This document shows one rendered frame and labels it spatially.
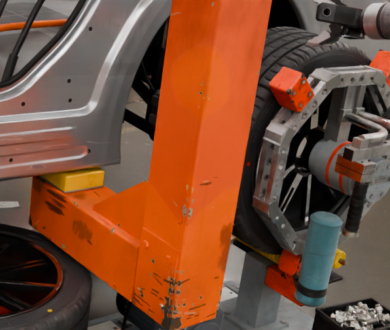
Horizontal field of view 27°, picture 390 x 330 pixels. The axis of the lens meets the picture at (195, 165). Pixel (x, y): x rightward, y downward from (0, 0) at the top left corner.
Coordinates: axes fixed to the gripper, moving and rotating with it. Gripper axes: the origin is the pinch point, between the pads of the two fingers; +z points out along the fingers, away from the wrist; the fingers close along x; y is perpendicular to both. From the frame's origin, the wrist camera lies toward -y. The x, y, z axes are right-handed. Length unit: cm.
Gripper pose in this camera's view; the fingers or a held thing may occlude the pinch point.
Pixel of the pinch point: (309, 21)
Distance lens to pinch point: 225.3
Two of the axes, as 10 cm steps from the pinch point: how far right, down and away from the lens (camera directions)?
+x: 1.5, -9.9, -0.3
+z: -6.2, -1.1, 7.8
